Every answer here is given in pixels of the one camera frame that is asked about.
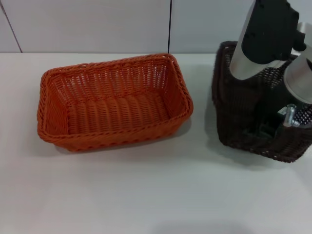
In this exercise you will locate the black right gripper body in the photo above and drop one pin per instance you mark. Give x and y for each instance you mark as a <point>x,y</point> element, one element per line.
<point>267,114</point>

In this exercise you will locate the dark brown woven basket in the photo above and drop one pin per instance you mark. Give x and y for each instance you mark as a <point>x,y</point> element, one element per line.
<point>234,107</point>

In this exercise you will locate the orange woven plastic basket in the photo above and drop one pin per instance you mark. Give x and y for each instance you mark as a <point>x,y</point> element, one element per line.
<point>117,104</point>

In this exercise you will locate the right wrist camera housing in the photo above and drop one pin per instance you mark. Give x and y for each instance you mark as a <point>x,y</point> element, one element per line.
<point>263,36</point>

